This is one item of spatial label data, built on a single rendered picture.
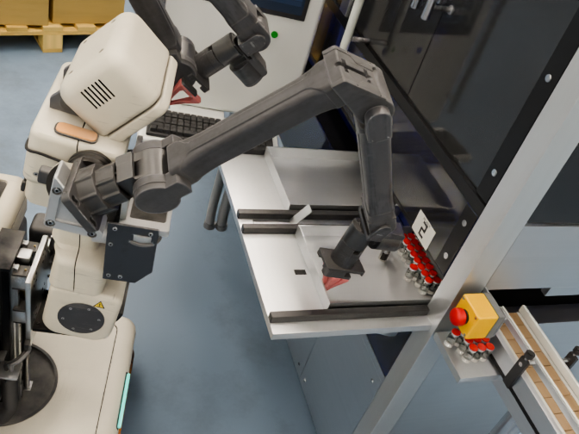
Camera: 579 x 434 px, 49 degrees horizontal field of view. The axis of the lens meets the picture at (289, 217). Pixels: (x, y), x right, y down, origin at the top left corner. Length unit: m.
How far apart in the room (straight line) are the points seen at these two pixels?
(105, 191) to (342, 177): 0.95
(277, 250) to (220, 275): 1.16
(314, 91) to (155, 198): 0.32
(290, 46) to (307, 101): 1.12
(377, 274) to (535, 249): 0.38
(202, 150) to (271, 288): 0.53
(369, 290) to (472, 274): 0.26
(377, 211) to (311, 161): 0.67
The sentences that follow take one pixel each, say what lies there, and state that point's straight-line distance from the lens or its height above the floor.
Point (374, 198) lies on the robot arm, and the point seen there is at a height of 1.23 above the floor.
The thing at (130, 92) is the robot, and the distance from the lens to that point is 1.14.
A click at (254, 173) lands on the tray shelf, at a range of 1.77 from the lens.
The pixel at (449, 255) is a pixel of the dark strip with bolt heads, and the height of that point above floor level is 1.05.
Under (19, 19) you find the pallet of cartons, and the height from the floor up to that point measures 0.20.
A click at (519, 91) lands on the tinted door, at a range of 1.34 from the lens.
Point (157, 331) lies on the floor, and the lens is 2.45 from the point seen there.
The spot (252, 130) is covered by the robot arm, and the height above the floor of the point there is 1.39.
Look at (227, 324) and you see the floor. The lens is 2.52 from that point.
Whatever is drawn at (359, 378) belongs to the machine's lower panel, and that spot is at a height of 0.48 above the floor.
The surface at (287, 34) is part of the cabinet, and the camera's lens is 2.04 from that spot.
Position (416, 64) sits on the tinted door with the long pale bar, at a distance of 1.66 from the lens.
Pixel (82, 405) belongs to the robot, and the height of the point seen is 0.28.
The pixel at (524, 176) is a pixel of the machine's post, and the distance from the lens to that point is 1.29.
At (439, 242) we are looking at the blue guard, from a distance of 1.51.
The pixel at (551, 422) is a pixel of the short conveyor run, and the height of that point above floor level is 0.93.
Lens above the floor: 1.90
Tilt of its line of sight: 38 degrees down
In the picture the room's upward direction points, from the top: 19 degrees clockwise
